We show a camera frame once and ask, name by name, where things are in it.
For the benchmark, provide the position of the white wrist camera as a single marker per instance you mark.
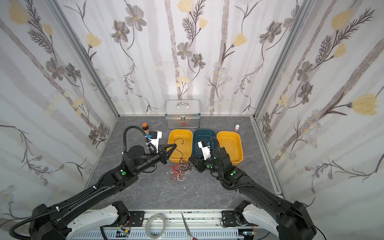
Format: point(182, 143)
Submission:
point(205, 147)
point(152, 140)

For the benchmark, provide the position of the roll of clear tape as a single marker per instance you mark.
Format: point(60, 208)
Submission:
point(155, 226)

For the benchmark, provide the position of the teal plastic bin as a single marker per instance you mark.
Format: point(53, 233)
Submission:
point(199, 136)

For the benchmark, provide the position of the yellow plastic bin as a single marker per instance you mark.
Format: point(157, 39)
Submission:
point(184, 141)
point(231, 141)

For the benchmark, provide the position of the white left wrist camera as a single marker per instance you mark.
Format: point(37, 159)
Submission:
point(152, 140)

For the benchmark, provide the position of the silver first aid case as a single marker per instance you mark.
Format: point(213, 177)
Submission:
point(183, 114)

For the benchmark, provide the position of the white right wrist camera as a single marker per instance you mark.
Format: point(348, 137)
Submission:
point(205, 147)

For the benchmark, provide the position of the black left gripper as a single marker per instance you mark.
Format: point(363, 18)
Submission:
point(163, 154)

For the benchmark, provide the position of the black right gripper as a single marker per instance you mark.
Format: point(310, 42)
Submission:
point(202, 163)

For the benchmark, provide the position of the scissors with red handle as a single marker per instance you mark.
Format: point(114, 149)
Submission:
point(189, 234)

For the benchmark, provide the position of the brown bottle orange cap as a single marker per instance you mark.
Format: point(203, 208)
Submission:
point(146, 128)

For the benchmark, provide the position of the left yellow plastic bin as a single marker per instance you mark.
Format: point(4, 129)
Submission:
point(184, 141)

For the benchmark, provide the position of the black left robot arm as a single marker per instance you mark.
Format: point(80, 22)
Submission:
point(52, 222)

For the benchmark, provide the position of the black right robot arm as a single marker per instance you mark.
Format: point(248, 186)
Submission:
point(280, 217)

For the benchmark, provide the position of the aluminium front rail frame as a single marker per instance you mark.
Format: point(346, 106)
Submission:
point(203, 224)

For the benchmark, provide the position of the right yellow plastic bin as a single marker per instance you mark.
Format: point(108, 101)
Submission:
point(231, 141)

